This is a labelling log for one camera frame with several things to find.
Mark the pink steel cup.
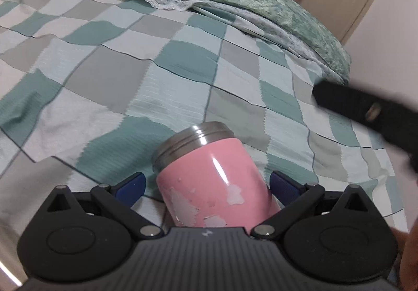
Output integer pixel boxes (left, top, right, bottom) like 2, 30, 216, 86
152, 121, 280, 231

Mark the person's right hand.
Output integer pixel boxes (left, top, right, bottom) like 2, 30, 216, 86
391, 220, 418, 291

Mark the silver steel thermos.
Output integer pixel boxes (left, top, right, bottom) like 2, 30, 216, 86
1, 226, 28, 290

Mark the checkered green bed sheet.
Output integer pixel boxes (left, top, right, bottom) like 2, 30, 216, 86
0, 0, 409, 240

